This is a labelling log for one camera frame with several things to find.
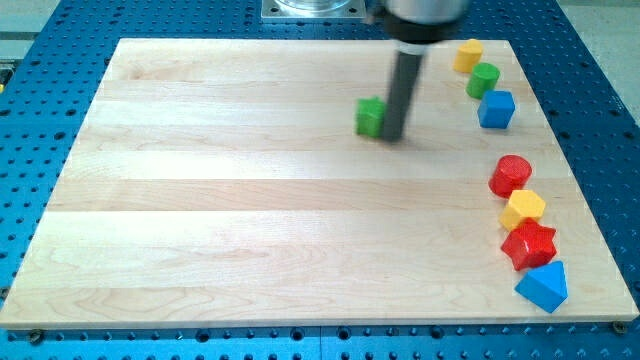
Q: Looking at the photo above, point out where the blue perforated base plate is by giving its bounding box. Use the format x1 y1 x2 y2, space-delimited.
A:
1 1 639 359

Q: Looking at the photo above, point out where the yellow hexagon block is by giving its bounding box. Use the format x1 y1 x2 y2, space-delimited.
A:
499 190 546 231

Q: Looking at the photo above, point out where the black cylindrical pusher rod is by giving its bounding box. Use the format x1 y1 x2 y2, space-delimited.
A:
382 51 423 142

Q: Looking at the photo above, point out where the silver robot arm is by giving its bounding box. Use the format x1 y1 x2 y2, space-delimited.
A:
365 0 470 143

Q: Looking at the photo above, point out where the yellow heart block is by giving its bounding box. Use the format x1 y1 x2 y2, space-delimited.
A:
452 39 484 73

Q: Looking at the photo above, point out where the red star block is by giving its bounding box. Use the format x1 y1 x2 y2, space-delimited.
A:
501 219 557 271

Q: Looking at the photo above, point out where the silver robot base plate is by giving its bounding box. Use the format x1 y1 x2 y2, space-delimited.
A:
261 0 366 21

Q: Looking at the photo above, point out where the red cylinder block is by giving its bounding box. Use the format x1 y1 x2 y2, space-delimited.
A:
488 154 533 198

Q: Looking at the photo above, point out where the blue cube block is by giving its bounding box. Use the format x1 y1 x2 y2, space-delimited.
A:
477 90 516 129

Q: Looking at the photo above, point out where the blue triangle block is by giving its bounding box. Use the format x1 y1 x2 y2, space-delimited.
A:
514 261 568 313

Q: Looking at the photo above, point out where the green star block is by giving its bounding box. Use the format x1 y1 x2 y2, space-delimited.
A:
355 97 386 138

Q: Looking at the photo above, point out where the green cylinder block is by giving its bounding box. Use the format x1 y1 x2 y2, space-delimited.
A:
465 62 501 100

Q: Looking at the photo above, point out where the light wooden board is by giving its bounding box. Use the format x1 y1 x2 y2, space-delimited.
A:
1 39 638 330

